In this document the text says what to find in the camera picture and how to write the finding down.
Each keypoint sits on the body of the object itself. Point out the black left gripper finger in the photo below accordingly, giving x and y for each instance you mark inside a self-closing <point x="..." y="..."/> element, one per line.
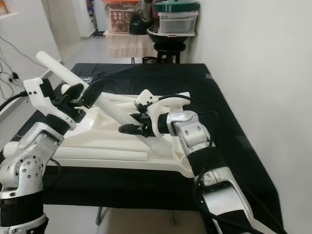
<point x="93" y="93"/>
<point x="72" y="95"/>

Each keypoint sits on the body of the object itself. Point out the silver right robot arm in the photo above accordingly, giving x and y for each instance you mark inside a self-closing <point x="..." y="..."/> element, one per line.
<point x="192" y="131"/>

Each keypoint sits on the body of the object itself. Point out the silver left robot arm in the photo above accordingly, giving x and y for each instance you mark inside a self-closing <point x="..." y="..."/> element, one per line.
<point x="24" y="165"/>

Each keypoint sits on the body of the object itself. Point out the clear plastic bag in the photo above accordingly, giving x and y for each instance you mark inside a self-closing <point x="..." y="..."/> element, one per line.
<point x="92" y="79"/>

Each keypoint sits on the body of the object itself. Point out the white plastic table top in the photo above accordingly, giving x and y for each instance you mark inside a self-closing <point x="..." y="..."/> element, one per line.
<point x="92" y="141"/>

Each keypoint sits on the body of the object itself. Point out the beige cloth covered table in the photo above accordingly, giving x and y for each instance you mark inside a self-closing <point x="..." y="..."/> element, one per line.
<point x="126" y="46"/>

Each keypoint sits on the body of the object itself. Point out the black tablecloth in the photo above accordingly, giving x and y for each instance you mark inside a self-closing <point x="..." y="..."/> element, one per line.
<point x="126" y="190"/>

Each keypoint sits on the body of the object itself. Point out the black round stool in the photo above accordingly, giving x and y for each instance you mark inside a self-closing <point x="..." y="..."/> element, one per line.
<point x="166" y="47"/>

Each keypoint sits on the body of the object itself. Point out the orange-lidded storage box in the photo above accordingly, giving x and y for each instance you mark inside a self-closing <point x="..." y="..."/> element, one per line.
<point x="119" y="18"/>

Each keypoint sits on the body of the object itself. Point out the black bag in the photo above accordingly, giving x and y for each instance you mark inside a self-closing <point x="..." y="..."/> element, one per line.
<point x="142" y="19"/>

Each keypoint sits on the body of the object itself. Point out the grey metal table leg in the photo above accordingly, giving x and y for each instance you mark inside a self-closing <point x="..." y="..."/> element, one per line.
<point x="174" y="217"/>
<point x="102" y="215"/>

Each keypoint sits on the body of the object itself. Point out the clear plastic storage box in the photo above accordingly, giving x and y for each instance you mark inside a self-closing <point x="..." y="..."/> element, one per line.
<point x="178" y="23"/>

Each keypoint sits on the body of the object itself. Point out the orange jar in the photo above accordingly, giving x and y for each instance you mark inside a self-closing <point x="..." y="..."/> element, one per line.
<point x="3" y="8"/>

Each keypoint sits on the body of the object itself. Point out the green pot lid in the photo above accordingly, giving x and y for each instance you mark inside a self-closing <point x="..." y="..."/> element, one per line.
<point x="177" y="7"/>

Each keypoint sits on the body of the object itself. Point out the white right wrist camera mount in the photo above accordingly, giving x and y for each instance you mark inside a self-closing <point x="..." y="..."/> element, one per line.
<point x="156" y="114"/>

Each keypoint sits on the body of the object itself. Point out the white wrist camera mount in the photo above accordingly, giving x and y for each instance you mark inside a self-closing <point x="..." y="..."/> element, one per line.
<point x="35" y="95"/>
<point x="156" y="114"/>

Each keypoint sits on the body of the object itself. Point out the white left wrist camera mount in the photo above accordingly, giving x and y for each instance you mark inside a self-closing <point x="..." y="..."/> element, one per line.
<point x="35" y="95"/>

